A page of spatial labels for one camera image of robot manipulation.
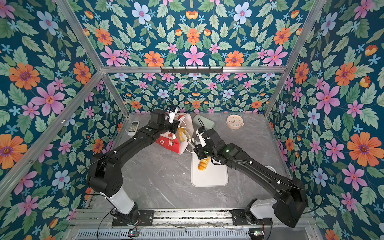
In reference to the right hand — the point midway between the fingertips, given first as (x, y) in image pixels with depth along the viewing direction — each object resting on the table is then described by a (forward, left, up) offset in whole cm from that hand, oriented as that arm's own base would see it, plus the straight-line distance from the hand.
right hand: (195, 148), depth 76 cm
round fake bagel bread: (+10, +8, -2) cm, 12 cm away
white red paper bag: (+10, +16, -8) cm, 20 cm away
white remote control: (+28, +47, -17) cm, 58 cm away
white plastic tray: (-6, -10, -21) cm, 24 cm away
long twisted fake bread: (0, -4, -18) cm, 19 cm away
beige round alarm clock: (+34, -28, -18) cm, 48 cm away
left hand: (+19, +9, +3) cm, 21 cm away
